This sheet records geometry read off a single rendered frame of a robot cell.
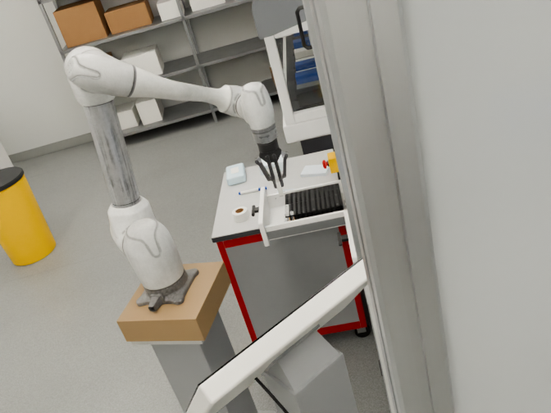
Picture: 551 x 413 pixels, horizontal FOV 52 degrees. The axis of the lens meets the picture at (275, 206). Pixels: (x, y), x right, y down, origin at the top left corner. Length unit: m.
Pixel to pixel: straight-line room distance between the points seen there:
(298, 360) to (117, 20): 4.87
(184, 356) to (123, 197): 0.61
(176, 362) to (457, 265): 1.86
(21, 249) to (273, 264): 2.48
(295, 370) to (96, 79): 1.01
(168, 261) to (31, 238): 2.69
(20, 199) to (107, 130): 2.52
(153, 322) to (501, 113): 1.72
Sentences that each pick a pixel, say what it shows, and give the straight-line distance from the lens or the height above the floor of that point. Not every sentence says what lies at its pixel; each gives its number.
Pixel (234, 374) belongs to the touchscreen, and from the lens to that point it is 1.19.
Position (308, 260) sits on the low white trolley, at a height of 0.53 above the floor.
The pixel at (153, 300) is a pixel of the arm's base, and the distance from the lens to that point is 2.00.
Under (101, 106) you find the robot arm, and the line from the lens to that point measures 1.96.
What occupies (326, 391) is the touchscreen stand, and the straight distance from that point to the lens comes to 1.41.
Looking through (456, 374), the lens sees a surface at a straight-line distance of 0.47.
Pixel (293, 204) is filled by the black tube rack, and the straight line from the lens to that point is 2.24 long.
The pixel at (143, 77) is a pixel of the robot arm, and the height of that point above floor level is 1.58.
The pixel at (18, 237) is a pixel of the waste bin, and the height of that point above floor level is 0.25.
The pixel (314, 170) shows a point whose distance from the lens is 2.72.
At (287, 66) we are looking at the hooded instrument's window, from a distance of 2.88.
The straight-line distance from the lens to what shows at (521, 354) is 0.48.
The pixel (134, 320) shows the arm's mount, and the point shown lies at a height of 0.86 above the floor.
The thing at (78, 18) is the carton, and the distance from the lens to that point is 5.90.
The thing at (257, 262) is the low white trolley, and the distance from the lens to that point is 2.54.
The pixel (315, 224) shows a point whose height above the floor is 0.86.
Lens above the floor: 2.00
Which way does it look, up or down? 29 degrees down
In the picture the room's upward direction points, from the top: 16 degrees counter-clockwise
